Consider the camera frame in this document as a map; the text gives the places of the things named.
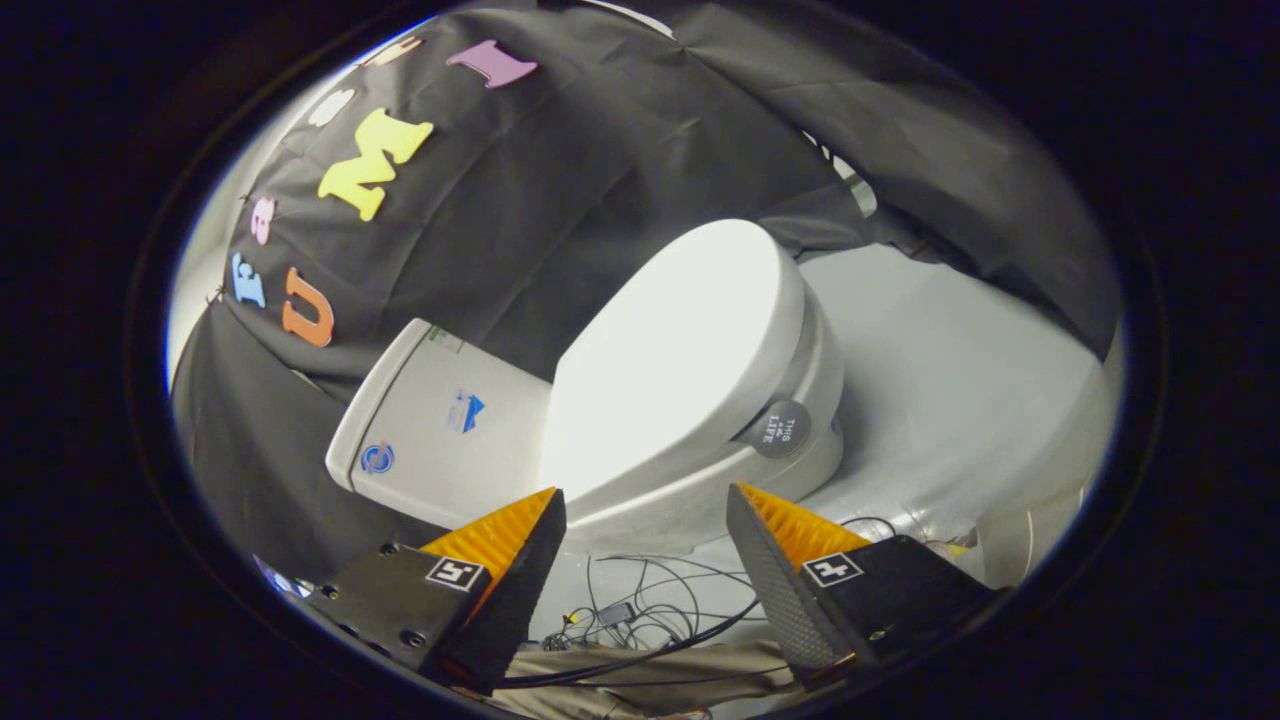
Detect thin black cable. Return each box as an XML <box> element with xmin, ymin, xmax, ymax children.
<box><xmin>545</xmin><ymin>515</ymin><xmax>901</xmax><ymax>651</ymax></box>

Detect white toilet lid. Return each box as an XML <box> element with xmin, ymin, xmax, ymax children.
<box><xmin>538</xmin><ymin>218</ymin><xmax>813</xmax><ymax>501</ymax></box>

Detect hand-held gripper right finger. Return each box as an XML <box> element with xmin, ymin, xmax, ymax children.
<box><xmin>726</xmin><ymin>483</ymin><xmax>1001</xmax><ymax>693</ymax></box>

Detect person's beige trousers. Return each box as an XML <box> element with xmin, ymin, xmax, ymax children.
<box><xmin>490</xmin><ymin>640</ymin><xmax>806</xmax><ymax>720</ymax></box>

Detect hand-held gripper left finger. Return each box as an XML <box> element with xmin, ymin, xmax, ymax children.
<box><xmin>305</xmin><ymin>487</ymin><xmax>568</xmax><ymax>696</ymax></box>

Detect thick black cable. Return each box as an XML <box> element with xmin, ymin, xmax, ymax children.
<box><xmin>500</xmin><ymin>598</ymin><xmax>763</xmax><ymax>691</ymax></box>

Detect black backdrop cloth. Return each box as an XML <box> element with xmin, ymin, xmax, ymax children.
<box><xmin>170</xmin><ymin>5</ymin><xmax>1126</xmax><ymax>601</ymax></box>

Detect white toilet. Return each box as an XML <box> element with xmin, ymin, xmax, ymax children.
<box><xmin>325</xmin><ymin>285</ymin><xmax>846</xmax><ymax>556</ymax></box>

